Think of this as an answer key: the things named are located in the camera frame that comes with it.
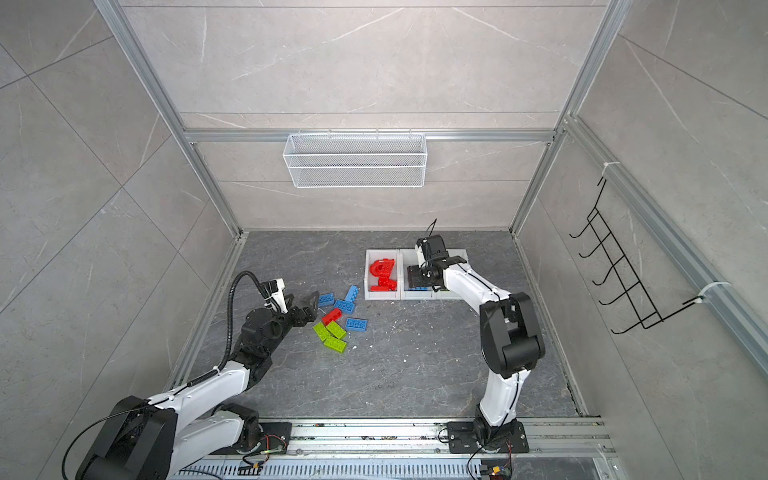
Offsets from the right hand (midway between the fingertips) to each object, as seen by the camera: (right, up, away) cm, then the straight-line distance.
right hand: (417, 273), depth 97 cm
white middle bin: (-2, +5, +9) cm, 11 cm away
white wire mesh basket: (-21, +39, +4) cm, 44 cm away
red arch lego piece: (-12, +1, +7) cm, 14 cm away
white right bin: (+5, -3, -30) cm, 30 cm away
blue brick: (-20, -16, -4) cm, 26 cm away
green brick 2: (-26, -17, -6) cm, 32 cm away
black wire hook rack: (+45, -3, -33) cm, 56 cm away
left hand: (-33, -3, -13) cm, 36 cm away
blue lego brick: (+1, -5, +4) cm, 7 cm away
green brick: (-31, -18, -5) cm, 36 cm away
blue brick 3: (-31, -9, +1) cm, 32 cm away
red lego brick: (-10, -3, +4) cm, 12 cm away
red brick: (-27, -14, -2) cm, 31 cm away
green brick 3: (-25, -21, -9) cm, 34 cm away
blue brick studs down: (-24, -11, -1) cm, 26 cm away
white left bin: (-15, -3, +3) cm, 16 cm away
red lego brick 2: (-11, -5, +4) cm, 13 cm away
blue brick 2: (-22, -7, +1) cm, 23 cm away
